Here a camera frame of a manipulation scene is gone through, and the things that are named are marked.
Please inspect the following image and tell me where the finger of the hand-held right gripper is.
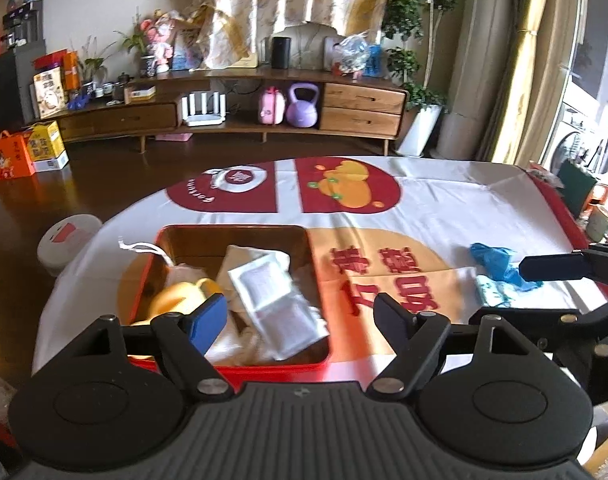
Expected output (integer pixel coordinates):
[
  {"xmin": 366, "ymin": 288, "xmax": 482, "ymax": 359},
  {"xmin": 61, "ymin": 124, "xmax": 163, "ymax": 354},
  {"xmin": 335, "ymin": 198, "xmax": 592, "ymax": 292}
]
[
  {"xmin": 468, "ymin": 294, "xmax": 608, "ymax": 352},
  {"xmin": 518, "ymin": 244, "xmax": 608, "ymax": 283}
]

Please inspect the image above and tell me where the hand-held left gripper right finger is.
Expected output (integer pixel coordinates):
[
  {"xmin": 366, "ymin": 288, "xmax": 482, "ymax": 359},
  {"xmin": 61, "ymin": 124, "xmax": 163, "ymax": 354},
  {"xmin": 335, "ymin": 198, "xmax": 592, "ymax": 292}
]
[{"xmin": 366, "ymin": 292, "xmax": 514, "ymax": 395}]

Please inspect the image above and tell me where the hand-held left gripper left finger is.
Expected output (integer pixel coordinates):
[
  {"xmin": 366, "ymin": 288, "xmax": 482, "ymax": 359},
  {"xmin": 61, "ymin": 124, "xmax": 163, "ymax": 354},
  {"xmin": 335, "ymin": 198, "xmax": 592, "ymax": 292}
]
[{"xmin": 91, "ymin": 292, "xmax": 235, "ymax": 402}]

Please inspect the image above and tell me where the yellow plastic toy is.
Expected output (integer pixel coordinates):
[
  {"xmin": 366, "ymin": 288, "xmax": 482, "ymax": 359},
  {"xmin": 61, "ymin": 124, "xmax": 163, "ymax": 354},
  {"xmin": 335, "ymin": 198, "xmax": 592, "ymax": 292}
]
[{"xmin": 131, "ymin": 280, "xmax": 225, "ymax": 328}]

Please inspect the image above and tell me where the white tissue pack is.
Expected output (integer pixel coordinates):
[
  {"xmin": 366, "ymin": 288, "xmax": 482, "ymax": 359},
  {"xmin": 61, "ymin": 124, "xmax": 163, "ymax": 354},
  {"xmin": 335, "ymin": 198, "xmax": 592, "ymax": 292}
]
[{"xmin": 475, "ymin": 275, "xmax": 523, "ymax": 309}]

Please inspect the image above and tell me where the white drawstring bag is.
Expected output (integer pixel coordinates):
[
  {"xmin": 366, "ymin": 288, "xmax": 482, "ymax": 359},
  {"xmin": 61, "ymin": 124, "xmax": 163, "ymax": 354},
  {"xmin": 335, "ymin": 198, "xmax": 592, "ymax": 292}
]
[{"xmin": 118, "ymin": 237, "xmax": 219, "ymax": 291}]

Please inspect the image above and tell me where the blue plastic bag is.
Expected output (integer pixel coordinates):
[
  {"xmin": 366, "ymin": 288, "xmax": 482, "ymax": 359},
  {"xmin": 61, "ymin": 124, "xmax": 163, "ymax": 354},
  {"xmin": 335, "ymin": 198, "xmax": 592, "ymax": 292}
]
[{"xmin": 470, "ymin": 242, "xmax": 543, "ymax": 291}]

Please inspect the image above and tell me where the white sachet pack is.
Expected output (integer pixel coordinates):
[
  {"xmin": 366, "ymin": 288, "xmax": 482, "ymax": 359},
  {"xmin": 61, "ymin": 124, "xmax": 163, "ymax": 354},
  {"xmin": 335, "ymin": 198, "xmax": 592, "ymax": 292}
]
[{"xmin": 227, "ymin": 252, "xmax": 329, "ymax": 361}]

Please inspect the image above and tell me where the white cloth bag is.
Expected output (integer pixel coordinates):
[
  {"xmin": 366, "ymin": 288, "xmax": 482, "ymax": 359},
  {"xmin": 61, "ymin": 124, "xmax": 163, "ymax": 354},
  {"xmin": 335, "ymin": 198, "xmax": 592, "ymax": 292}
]
[{"xmin": 204, "ymin": 244, "xmax": 292, "ymax": 366}]

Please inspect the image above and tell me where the red tin box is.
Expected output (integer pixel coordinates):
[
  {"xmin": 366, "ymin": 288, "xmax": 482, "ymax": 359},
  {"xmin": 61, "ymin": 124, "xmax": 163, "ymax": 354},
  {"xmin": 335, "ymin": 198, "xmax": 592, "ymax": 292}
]
[{"xmin": 118, "ymin": 224, "xmax": 335, "ymax": 376}]

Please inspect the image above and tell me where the white jar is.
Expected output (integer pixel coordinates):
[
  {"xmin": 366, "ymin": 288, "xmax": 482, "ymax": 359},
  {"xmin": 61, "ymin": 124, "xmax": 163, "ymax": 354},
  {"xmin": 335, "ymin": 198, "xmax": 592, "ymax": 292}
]
[{"xmin": 586, "ymin": 204, "xmax": 608, "ymax": 241}]

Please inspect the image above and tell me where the green board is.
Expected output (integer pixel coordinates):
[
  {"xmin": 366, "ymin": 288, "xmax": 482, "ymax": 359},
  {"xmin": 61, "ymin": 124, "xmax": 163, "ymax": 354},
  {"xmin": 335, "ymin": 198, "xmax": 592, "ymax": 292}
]
[{"xmin": 556, "ymin": 159, "xmax": 599, "ymax": 218}]

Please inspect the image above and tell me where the printed tablecloth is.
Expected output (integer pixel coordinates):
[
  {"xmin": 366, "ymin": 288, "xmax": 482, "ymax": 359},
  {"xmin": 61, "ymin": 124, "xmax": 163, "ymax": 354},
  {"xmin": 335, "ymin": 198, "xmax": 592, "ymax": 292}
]
[{"xmin": 31, "ymin": 156, "xmax": 608, "ymax": 411}]

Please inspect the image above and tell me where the washing machine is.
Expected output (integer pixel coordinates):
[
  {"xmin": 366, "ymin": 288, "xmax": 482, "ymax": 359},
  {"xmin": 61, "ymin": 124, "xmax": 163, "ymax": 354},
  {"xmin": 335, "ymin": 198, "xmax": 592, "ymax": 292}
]
[{"xmin": 541, "ymin": 102, "xmax": 608, "ymax": 171}]

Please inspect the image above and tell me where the tall tree in white pot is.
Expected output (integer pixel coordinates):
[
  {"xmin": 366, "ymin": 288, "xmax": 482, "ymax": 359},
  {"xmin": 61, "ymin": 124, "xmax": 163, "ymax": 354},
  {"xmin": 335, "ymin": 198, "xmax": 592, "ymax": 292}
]
[{"xmin": 381, "ymin": 0, "xmax": 469, "ymax": 158}]

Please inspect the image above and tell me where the yellow curtain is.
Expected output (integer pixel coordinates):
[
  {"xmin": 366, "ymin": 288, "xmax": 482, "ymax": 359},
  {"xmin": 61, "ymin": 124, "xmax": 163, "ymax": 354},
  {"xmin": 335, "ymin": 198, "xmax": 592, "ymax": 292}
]
[{"xmin": 491, "ymin": 0, "xmax": 584, "ymax": 166}]

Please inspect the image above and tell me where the white router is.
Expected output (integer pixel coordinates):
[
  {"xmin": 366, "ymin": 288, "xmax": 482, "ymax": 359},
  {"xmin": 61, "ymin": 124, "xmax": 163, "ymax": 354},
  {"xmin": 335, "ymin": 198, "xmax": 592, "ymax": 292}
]
[{"xmin": 180, "ymin": 91, "xmax": 228, "ymax": 127}]

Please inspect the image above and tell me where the wooden media cabinet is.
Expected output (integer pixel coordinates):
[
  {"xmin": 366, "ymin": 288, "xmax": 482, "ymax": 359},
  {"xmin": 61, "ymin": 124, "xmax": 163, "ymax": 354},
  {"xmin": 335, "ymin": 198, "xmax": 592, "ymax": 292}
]
[{"xmin": 21, "ymin": 67, "xmax": 409, "ymax": 157}]

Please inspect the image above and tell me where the purple kettlebell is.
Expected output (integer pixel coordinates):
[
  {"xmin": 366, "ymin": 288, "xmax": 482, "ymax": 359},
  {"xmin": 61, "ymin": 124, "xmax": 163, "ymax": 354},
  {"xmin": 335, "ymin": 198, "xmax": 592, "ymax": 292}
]
[{"xmin": 285, "ymin": 84, "xmax": 321, "ymax": 127}]

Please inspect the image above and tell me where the yellow gift box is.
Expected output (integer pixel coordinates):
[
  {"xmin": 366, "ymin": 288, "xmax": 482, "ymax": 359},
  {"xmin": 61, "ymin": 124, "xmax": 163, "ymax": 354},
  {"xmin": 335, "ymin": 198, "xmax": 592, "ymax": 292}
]
[{"xmin": 23, "ymin": 120, "xmax": 70, "ymax": 172}]

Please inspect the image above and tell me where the flat yellow white box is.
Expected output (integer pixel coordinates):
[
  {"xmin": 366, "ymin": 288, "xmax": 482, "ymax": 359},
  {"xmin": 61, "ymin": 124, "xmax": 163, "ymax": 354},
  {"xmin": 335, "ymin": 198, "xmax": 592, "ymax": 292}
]
[{"xmin": 124, "ymin": 85, "xmax": 157, "ymax": 103}]

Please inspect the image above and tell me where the orange gift box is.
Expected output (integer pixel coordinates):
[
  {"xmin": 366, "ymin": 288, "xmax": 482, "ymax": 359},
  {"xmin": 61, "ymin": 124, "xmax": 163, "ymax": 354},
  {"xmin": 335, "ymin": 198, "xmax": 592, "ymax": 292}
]
[{"xmin": 0, "ymin": 130, "xmax": 37, "ymax": 181}]

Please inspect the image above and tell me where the blue plastic container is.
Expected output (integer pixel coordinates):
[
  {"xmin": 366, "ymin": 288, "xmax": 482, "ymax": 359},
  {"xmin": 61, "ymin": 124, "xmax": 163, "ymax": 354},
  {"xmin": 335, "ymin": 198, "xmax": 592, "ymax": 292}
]
[{"xmin": 366, "ymin": 44, "xmax": 387, "ymax": 78}]

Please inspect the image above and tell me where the clear plastic bag of goods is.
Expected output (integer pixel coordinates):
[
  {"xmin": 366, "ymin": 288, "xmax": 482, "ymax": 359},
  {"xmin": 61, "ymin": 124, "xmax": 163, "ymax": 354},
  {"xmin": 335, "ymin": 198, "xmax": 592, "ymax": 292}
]
[{"xmin": 331, "ymin": 32, "xmax": 372, "ymax": 77}]

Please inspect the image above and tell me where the black cylinder speaker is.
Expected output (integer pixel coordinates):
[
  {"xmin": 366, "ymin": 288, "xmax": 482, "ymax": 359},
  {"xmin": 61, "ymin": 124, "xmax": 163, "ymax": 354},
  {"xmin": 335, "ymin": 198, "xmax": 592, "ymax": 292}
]
[{"xmin": 271, "ymin": 36, "xmax": 292, "ymax": 70}]

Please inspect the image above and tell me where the beige printed carton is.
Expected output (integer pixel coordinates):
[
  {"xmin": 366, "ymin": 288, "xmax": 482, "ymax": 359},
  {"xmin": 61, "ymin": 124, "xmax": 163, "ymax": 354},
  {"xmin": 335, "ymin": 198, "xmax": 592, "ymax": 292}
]
[{"xmin": 32, "ymin": 67, "xmax": 67, "ymax": 120}]

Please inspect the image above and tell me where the small leafy plant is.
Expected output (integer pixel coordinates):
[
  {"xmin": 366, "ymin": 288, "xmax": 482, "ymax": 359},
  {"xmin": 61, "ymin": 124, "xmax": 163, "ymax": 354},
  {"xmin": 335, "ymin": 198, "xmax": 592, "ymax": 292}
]
[{"xmin": 76, "ymin": 35, "xmax": 116, "ymax": 86}]

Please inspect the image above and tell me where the potted green plant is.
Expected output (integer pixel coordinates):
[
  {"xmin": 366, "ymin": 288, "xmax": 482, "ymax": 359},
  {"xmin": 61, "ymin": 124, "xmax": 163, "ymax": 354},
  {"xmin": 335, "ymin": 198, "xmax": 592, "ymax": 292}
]
[{"xmin": 115, "ymin": 7, "xmax": 157, "ymax": 78}]

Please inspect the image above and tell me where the pink doll bouquet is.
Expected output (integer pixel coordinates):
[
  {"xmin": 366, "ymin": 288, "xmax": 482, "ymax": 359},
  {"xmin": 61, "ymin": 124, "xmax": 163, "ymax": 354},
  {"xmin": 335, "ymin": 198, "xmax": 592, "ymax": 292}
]
[{"xmin": 139, "ymin": 9, "xmax": 185, "ymax": 73}]

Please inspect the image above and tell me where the orange carton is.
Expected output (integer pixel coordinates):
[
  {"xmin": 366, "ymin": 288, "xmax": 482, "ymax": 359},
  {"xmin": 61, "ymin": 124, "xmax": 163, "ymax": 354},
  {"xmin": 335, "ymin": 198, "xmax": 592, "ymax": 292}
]
[{"xmin": 63, "ymin": 51, "xmax": 82, "ymax": 92}]

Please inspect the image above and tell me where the beige scalloped panel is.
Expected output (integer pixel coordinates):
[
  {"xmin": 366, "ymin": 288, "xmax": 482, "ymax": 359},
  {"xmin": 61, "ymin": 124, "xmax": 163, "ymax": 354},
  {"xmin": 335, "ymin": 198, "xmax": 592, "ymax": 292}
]
[{"xmin": 269, "ymin": 22, "xmax": 342, "ymax": 68}]

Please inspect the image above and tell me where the red flat carton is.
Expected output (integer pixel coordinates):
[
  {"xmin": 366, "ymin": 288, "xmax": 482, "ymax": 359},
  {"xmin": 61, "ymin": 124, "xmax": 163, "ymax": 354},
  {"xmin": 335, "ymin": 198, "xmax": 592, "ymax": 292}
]
[{"xmin": 32, "ymin": 49, "xmax": 67, "ymax": 72}]

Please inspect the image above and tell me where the black cabinet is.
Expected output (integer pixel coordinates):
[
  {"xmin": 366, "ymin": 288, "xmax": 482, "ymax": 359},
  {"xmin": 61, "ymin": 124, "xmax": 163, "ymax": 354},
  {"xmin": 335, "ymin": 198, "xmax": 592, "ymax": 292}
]
[{"xmin": 0, "ymin": 39, "xmax": 47, "ymax": 133}]

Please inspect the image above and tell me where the patterned beige curtain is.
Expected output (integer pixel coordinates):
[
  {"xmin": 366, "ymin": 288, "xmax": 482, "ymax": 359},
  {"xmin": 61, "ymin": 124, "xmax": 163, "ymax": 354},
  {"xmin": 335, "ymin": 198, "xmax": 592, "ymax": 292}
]
[{"xmin": 191, "ymin": 0, "xmax": 399, "ymax": 70}]

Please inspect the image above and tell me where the black coffee machine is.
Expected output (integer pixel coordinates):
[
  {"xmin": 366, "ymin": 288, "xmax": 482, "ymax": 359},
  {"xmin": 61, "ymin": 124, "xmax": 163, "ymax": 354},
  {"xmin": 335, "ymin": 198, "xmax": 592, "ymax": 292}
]
[{"xmin": 1, "ymin": 0, "xmax": 46, "ymax": 46}]

